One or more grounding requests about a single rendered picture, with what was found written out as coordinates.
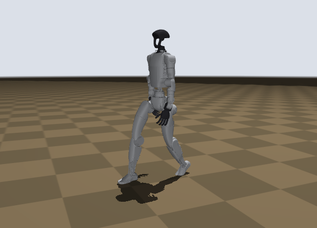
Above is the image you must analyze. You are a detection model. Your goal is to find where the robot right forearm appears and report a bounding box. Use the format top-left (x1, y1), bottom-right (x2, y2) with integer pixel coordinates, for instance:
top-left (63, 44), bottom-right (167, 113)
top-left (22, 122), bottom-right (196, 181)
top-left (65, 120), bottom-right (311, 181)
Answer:
top-left (148, 82), bottom-right (155, 98)

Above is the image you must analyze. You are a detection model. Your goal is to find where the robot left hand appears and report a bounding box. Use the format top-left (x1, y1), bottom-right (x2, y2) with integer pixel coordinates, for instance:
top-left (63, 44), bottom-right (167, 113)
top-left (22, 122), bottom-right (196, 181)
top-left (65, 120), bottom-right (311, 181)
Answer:
top-left (155, 102), bottom-right (171, 126)

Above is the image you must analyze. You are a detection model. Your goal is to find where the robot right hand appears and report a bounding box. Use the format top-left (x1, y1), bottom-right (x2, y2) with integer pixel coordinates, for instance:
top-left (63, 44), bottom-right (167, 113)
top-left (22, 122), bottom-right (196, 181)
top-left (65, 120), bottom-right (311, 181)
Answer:
top-left (149, 97), bottom-right (160, 116)

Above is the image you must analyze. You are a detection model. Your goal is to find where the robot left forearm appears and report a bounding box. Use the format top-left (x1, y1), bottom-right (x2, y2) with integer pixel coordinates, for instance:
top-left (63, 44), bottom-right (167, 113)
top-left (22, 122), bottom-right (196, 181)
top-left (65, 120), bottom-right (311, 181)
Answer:
top-left (166, 79), bottom-right (175, 109)

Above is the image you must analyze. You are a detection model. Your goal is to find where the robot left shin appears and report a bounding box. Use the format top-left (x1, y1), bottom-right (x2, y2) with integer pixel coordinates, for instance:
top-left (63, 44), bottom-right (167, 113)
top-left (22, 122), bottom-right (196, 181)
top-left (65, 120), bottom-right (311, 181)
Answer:
top-left (167, 139), bottom-right (186, 168)

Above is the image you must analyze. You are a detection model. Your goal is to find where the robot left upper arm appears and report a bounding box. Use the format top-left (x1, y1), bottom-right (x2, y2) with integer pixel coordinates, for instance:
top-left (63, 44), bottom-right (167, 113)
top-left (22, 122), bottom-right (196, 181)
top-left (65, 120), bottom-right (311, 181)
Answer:
top-left (164, 54), bottom-right (176, 87)

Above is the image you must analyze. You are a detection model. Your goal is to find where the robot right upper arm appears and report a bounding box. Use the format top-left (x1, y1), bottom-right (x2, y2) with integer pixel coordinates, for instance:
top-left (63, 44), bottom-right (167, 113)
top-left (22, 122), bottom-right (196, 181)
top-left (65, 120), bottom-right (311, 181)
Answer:
top-left (147, 55), bottom-right (150, 82)

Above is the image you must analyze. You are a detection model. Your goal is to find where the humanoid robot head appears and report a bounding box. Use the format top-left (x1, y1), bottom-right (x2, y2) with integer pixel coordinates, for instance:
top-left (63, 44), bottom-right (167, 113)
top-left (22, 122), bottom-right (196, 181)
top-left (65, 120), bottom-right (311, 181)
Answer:
top-left (152, 29), bottom-right (170, 53)

